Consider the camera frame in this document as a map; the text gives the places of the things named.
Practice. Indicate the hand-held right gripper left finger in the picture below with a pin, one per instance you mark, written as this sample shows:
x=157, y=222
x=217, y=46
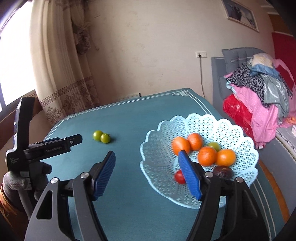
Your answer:
x=105, y=176

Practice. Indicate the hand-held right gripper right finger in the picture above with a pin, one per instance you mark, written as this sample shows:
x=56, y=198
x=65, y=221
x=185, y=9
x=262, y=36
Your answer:
x=188, y=176

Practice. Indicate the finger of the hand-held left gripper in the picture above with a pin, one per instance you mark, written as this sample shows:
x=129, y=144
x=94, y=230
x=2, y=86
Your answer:
x=74, y=139

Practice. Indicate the red tomato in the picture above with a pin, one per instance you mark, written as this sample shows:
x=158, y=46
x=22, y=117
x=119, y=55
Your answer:
x=180, y=177

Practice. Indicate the green tomato with stem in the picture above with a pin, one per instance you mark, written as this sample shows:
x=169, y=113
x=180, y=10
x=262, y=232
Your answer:
x=105, y=138

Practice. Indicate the dark brown avocado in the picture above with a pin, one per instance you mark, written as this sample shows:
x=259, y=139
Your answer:
x=223, y=172

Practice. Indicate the smooth orange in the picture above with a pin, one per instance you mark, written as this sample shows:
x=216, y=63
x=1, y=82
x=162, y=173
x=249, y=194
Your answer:
x=226, y=157

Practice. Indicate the light blue lattice basket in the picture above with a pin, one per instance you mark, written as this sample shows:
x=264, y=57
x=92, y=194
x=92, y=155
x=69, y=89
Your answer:
x=161, y=139

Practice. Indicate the person's left forearm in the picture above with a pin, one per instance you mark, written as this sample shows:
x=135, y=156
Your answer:
x=9, y=208

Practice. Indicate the person's left hand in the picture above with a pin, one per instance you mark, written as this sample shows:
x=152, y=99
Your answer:
x=41, y=171

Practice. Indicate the small green tomato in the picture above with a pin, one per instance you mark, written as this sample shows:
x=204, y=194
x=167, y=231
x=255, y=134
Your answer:
x=214, y=146

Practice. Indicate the beige patterned curtain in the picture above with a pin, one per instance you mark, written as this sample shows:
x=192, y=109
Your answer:
x=57, y=69

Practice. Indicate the white radiator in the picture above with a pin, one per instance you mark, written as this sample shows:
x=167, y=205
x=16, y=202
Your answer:
x=129, y=96

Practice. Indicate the red blanket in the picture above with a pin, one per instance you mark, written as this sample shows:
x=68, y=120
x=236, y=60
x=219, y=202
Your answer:
x=235, y=109

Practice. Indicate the pile of clothes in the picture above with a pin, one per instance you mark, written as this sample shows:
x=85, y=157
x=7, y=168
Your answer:
x=261, y=111

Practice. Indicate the brown curtain tieback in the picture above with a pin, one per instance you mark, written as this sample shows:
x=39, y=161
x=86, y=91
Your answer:
x=81, y=34

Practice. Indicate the grey sofa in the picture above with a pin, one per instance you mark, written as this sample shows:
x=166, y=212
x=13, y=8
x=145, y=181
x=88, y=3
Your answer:
x=217, y=76

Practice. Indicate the leopard print cloth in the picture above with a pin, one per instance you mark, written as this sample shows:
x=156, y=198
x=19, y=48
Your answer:
x=252, y=81

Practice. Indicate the silver grey garment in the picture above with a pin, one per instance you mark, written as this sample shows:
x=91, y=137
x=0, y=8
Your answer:
x=276, y=95

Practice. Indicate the grey cushion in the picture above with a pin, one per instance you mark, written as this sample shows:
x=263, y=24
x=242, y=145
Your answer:
x=238, y=55

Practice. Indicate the light blue garment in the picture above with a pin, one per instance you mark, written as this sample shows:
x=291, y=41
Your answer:
x=263, y=69

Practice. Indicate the cream cloth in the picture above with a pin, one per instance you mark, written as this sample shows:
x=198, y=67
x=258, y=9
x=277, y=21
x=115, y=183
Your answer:
x=261, y=59

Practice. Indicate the wooden window frame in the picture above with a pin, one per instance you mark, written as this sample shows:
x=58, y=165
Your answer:
x=7, y=117

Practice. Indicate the white wall socket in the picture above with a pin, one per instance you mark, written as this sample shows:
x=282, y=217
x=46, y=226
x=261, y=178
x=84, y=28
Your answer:
x=201, y=54

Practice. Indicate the red wall hanging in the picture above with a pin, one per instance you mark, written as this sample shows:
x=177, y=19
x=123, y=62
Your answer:
x=284, y=51

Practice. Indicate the framed wall picture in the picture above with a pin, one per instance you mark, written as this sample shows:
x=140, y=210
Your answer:
x=238, y=11

